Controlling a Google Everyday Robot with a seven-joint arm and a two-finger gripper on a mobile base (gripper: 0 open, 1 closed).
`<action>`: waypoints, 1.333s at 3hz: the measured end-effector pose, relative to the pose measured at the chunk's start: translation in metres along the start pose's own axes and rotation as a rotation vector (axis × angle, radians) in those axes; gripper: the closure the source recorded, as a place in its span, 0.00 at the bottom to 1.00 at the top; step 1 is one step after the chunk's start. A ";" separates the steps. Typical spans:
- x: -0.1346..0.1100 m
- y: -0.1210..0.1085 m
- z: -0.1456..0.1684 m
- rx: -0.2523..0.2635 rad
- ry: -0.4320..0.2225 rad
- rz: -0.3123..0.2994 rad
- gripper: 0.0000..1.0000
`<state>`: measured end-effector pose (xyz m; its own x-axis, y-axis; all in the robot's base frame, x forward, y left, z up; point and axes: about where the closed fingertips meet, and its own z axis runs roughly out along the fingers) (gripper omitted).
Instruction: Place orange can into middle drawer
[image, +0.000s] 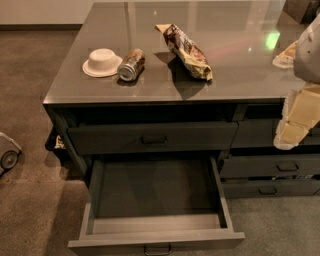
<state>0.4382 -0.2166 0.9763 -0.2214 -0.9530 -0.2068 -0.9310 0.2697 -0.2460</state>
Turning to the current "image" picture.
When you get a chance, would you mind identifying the middle right drawer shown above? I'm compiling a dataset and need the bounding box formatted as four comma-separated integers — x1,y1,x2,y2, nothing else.
220,154,320,178

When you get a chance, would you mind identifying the dark object top right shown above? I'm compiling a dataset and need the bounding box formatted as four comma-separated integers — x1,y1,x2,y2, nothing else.
283,0,320,24

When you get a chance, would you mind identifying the top right drawer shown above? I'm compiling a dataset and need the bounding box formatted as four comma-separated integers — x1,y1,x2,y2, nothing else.
230,118,320,149

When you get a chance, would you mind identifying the closed top left drawer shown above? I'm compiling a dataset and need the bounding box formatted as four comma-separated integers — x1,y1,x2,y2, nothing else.
67,122,238,155

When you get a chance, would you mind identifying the bottom right drawer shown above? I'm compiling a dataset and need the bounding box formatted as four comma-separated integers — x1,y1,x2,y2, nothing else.
222,180,320,198

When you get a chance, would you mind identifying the white upturned bowl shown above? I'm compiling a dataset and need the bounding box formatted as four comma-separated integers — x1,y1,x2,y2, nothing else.
82,48,122,77

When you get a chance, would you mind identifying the open middle drawer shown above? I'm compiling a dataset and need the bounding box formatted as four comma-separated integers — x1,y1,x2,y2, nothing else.
68,158,245,256

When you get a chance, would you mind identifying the black bin beside cabinet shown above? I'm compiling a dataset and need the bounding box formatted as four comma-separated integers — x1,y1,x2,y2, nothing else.
45,128,69,161

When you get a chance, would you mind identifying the brown chip bag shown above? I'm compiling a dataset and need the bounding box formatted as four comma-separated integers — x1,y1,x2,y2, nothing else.
155,24,213,81

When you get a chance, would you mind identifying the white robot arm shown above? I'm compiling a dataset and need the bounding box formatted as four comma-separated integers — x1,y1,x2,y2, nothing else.
272,15,320,150

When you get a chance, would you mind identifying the dark grey drawer cabinet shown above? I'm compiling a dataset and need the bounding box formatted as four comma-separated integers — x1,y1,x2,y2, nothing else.
44,0,319,184

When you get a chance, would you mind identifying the orange soda can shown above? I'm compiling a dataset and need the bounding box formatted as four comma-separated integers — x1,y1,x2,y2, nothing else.
117,49,145,82

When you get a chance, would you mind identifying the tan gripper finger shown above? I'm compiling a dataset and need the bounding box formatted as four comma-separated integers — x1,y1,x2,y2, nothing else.
273,83,320,150
272,41,298,69

